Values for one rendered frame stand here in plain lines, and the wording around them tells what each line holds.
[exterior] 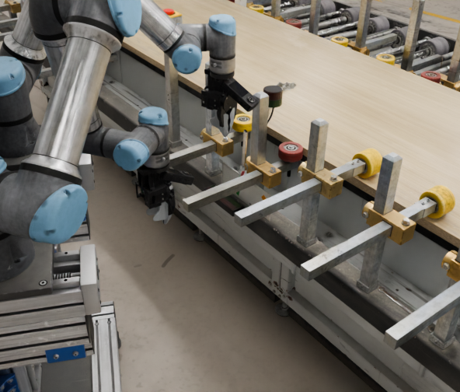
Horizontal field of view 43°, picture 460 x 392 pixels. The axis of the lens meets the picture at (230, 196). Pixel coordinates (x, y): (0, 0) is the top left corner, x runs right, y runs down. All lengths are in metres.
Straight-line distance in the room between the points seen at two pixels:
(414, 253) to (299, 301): 0.71
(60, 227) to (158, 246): 1.84
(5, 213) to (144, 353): 1.42
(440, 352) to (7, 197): 1.09
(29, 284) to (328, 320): 1.39
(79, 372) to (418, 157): 1.34
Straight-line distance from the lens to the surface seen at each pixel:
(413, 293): 1.86
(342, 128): 2.07
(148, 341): 2.48
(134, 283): 2.73
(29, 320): 1.34
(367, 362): 2.25
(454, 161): 1.98
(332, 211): 2.01
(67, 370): 2.16
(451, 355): 1.60
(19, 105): 1.62
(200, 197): 1.73
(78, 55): 1.16
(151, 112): 1.51
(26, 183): 1.11
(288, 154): 1.88
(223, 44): 1.65
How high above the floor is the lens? 1.84
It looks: 34 degrees down
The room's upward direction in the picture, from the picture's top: 1 degrees clockwise
